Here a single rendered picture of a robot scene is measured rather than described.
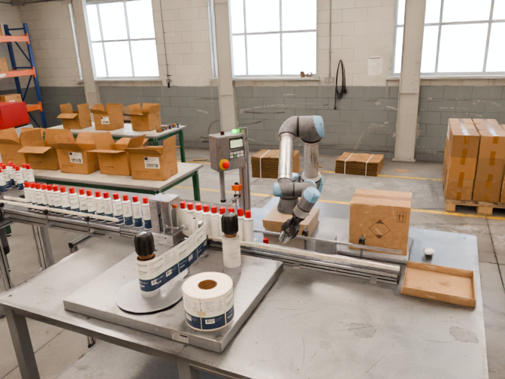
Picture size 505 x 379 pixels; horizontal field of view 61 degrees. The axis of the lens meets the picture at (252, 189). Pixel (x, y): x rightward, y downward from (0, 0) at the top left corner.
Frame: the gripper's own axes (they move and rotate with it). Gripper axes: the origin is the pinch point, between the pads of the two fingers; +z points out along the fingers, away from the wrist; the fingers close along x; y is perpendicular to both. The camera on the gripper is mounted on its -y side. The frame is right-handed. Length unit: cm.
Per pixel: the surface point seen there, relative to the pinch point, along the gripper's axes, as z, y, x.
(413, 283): -24, 2, 62
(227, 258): 5.1, 32.7, -15.3
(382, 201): -39, -25, 31
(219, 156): -21, 1, -51
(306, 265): -0.5, 6.0, 17.3
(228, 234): -5.3, 31.5, -20.7
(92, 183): 127, -91, -184
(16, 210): 104, 6, -168
